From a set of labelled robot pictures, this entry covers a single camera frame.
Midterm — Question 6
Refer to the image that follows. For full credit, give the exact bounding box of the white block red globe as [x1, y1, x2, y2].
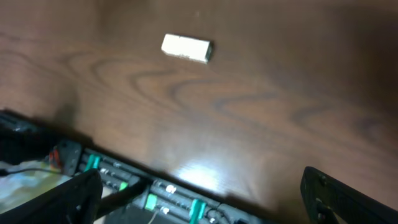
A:
[177, 36, 200, 58]

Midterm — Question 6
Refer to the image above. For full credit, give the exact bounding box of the white block orange print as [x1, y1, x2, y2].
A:
[196, 40, 213, 63]

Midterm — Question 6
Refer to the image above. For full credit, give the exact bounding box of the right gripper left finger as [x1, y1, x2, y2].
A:
[1, 170, 103, 224]

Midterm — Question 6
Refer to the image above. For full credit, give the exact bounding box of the plain white wooden block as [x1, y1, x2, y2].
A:
[161, 34, 180, 55]

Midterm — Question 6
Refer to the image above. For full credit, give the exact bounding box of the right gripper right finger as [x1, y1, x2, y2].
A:
[300, 166, 397, 224]

